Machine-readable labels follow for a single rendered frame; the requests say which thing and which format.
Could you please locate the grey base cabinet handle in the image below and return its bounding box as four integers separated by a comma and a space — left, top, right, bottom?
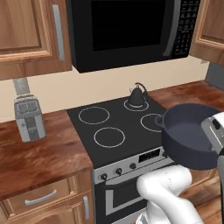
82, 195, 90, 221

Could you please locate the wooden drawer front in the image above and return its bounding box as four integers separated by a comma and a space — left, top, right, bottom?
2, 177, 77, 217

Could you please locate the black microwave oven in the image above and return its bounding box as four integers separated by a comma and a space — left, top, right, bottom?
65, 0, 202, 74

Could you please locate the grey drawer handle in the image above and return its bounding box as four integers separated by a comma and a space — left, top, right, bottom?
24, 189, 59, 207

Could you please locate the wooden base cabinet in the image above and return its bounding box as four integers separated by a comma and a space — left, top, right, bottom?
178, 168, 224, 224

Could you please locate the grey microwave handle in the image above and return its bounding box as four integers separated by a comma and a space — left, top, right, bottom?
162, 0, 182, 57

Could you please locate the black oven door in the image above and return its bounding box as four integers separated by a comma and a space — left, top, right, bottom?
94, 174, 165, 224

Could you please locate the grey toaster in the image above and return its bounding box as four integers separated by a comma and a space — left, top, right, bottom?
13, 94, 47, 144

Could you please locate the wooden wall cabinet door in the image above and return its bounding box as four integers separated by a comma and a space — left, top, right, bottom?
188, 0, 224, 66
0, 0, 74, 81

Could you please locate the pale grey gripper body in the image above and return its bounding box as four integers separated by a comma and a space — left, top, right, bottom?
200, 116, 224, 153

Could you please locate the black stove with oven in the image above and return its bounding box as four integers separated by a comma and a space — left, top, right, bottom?
66, 94, 177, 224

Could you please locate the black kettle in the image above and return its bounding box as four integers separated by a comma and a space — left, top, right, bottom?
128, 82, 150, 109

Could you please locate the dark blue pot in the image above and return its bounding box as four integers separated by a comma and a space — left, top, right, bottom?
154, 102, 224, 171

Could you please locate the grey wall cabinet handle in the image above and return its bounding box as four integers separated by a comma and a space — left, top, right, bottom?
52, 3, 66, 61

